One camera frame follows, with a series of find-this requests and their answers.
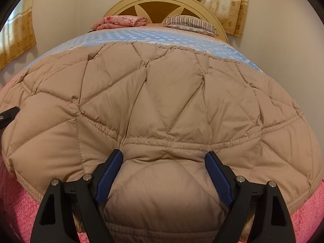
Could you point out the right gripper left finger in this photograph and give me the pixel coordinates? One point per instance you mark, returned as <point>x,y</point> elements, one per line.
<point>62,202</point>

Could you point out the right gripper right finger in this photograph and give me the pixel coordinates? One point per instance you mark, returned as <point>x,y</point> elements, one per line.
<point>271,223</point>

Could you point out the beige quilted puffer jacket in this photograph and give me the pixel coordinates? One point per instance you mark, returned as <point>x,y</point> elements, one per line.
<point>162,131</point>

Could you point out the side window yellow curtain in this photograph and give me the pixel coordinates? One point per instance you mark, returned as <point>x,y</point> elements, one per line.
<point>17,34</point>

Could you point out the folded pink floral blanket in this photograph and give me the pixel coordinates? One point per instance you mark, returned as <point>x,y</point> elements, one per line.
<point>119,21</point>

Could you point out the cream wooden headboard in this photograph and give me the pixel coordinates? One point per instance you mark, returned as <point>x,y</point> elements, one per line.
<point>156,11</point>

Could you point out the striped pillow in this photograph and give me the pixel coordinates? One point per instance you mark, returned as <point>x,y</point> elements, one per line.
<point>190,23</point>

